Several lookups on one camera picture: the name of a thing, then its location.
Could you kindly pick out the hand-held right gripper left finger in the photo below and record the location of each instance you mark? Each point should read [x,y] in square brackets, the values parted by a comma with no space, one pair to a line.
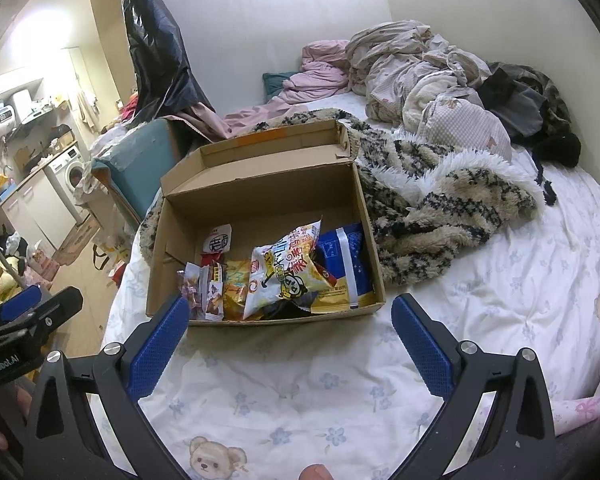
[155,347]

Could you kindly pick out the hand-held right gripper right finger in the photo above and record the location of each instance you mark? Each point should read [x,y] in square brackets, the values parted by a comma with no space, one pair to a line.
[422,347]

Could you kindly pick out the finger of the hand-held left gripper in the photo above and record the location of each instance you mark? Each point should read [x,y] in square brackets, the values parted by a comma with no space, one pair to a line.
[55,310]
[15,302]

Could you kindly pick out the brown chocolate bar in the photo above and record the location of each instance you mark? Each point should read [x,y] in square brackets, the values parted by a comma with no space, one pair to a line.
[215,295]

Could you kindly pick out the orange yellow snack packet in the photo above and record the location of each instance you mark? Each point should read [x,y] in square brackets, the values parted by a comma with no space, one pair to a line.
[235,285]

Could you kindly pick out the navy bag with yellow bottom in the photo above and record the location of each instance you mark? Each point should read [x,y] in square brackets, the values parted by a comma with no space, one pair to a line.
[347,265]

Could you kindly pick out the white round-label snack packet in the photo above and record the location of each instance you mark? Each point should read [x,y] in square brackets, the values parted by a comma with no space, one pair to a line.
[219,240]

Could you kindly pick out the white panda chips bag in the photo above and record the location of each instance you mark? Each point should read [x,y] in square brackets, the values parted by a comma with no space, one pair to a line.
[280,270]

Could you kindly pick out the brown cardboard box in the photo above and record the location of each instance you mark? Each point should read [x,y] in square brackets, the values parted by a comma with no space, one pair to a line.
[280,190]

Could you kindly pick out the yellow plush toy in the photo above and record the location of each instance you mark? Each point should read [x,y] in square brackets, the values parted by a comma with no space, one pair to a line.
[0,275]

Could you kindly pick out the brown floor mat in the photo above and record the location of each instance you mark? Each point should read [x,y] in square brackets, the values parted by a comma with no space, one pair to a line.
[77,242]

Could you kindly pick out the white teddy bear bedsheet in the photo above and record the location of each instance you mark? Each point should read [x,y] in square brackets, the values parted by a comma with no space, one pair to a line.
[480,285]

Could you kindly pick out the white kitchen cabinet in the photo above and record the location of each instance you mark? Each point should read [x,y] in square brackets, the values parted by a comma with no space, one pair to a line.
[35,210]

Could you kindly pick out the white washing machine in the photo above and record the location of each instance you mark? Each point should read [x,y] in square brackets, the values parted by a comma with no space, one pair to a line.
[67,175]

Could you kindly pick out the fuzzy black beige blanket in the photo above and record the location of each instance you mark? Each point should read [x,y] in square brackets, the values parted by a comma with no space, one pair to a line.
[430,200]

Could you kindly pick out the teal cushioned chair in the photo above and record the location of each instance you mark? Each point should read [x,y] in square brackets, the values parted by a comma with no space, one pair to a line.
[140,160]

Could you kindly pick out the hanging white towel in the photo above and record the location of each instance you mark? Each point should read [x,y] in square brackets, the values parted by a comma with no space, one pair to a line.
[85,107]

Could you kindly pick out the dark clothing pile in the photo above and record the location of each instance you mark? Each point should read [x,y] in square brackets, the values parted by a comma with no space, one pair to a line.
[530,105]

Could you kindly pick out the pale floral duvet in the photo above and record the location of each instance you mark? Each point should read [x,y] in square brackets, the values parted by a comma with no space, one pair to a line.
[420,75]

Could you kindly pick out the black plastic bag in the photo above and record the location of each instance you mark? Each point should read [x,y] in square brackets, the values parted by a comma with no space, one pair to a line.
[155,45]

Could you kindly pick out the teal pillow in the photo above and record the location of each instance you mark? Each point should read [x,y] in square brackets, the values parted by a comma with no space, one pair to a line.
[275,82]

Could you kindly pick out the pink quilt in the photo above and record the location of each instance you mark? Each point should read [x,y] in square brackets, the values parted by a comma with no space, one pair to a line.
[320,70]

